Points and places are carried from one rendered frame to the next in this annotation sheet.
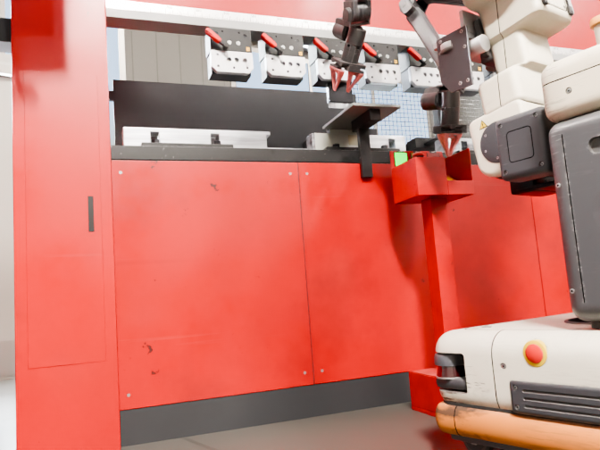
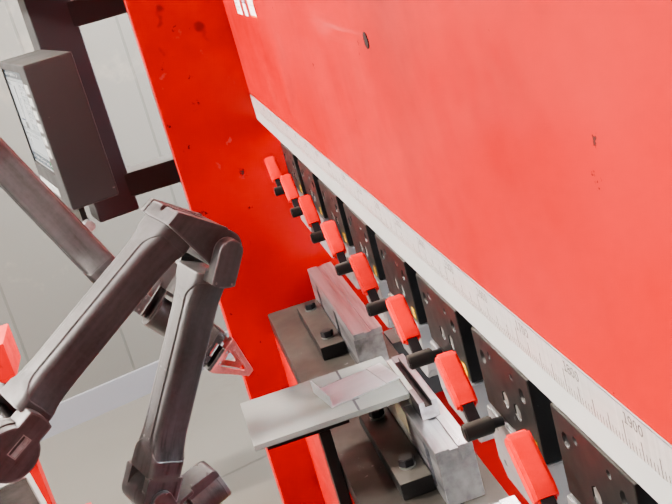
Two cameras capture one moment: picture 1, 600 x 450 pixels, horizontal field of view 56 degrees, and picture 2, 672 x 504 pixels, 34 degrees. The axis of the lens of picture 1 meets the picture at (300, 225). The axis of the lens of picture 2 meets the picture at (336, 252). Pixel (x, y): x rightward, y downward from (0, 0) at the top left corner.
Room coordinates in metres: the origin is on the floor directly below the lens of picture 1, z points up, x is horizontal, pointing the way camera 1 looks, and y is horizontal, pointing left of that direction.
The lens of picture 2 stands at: (2.43, -1.86, 1.76)
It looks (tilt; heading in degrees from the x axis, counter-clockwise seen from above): 17 degrees down; 103
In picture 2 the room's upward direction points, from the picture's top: 16 degrees counter-clockwise
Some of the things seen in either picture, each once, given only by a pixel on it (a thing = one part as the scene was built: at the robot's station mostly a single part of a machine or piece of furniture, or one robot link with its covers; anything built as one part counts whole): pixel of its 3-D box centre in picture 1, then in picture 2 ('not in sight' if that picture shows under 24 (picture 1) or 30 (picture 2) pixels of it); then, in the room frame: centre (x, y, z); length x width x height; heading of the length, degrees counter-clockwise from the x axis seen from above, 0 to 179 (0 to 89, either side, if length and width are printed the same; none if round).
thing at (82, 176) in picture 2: not in sight; (55, 125); (1.20, 0.74, 1.42); 0.45 x 0.12 x 0.36; 123
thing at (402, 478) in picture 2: (361, 153); (393, 447); (2.06, -0.25, 0.89); 0.30 x 0.05 x 0.03; 111
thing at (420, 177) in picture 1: (430, 171); not in sight; (1.81, -0.44, 0.75); 0.20 x 0.16 x 0.18; 108
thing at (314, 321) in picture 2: (187, 149); (320, 328); (1.83, 0.35, 0.89); 0.30 x 0.05 x 0.03; 111
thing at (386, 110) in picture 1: (360, 117); (322, 401); (1.96, -0.24, 1.00); 0.26 x 0.18 x 0.01; 21
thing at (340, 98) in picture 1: (339, 96); not in sight; (2.10, -0.19, 1.13); 0.10 x 0.02 x 0.10; 111
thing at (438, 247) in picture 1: (442, 283); not in sight; (1.81, -0.44, 0.39); 0.06 x 0.06 x 0.54; 18
